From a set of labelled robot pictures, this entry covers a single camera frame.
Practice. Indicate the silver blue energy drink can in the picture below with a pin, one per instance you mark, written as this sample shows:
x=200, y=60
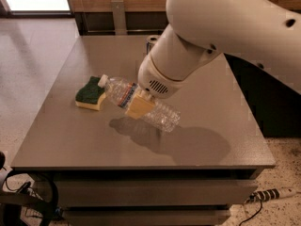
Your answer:
x=150, y=42

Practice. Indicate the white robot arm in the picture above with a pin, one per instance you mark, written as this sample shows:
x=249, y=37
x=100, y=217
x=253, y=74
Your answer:
x=198, y=31

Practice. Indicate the white power strip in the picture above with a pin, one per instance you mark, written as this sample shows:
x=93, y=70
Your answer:
x=271, y=194

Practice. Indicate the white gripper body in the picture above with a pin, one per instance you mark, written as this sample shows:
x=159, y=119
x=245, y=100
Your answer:
x=155, y=78

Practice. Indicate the green yellow sponge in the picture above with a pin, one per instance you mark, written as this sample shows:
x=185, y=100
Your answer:
x=90, y=96

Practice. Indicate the grey table drawer cabinet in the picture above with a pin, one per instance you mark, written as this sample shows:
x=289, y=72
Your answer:
x=114, y=171

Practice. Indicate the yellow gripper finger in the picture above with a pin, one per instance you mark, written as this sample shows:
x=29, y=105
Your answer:
x=141, y=104

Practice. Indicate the clear plastic water bottle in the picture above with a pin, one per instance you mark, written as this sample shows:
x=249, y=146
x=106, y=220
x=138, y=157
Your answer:
x=120, y=92

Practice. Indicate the left metal bracket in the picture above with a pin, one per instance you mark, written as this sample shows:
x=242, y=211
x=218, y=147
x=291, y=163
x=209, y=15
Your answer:
x=119, y=17

